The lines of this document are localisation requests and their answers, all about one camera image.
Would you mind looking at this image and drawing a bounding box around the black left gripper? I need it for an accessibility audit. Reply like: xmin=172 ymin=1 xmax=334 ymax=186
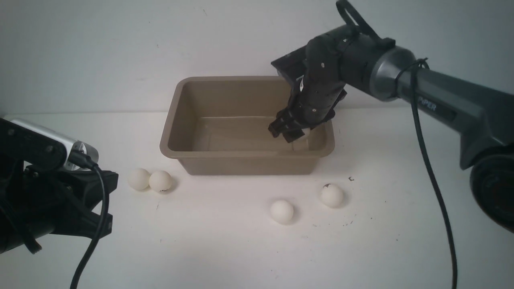
xmin=24 ymin=166 xmax=103 ymax=237

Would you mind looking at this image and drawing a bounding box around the tan plastic bin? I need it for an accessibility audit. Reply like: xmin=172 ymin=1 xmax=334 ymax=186
xmin=160 ymin=76 xmax=335 ymax=175

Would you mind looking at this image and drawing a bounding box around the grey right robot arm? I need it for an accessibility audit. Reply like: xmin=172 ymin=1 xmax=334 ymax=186
xmin=268 ymin=24 xmax=514 ymax=231

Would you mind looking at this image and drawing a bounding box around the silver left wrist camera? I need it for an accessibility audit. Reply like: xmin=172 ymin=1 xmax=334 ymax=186
xmin=1 ymin=118 xmax=99 ymax=171

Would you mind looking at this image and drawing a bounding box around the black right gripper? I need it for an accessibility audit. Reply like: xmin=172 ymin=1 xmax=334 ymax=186
xmin=268 ymin=31 xmax=346 ymax=143

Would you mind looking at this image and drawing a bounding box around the black left camera cable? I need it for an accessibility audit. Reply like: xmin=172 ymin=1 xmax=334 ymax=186
xmin=69 ymin=152 xmax=110 ymax=289

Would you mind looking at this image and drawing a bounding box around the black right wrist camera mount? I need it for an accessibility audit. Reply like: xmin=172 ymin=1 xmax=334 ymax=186
xmin=271 ymin=46 xmax=306 ymax=86

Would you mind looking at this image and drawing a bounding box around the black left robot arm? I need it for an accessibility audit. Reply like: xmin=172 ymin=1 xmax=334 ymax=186
xmin=1 ymin=118 xmax=119 ymax=256

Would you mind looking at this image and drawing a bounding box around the marked white table-tennis ball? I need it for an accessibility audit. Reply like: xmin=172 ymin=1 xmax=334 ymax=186
xmin=149 ymin=171 xmax=174 ymax=193

